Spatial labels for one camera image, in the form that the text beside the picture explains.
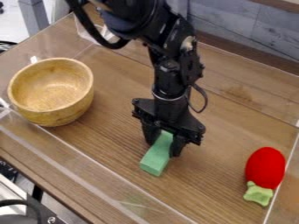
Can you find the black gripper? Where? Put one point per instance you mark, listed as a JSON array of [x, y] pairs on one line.
[[168, 114]]

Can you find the green foam stick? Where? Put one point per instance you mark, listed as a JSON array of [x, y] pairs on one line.
[[156, 157]]

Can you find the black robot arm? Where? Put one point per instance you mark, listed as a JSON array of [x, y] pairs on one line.
[[150, 21]]

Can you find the brown wooden bowl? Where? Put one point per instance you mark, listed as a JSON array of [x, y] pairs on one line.
[[52, 91]]

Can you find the red plush strawberry toy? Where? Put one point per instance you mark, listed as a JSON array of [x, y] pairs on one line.
[[264, 174]]

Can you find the black clamp under table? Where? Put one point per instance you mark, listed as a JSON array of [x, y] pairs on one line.
[[36, 214]]

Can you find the clear acrylic tray wall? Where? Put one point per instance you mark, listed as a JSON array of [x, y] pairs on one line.
[[86, 162]]

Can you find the grey table leg post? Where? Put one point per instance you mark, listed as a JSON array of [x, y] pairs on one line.
[[34, 15]]

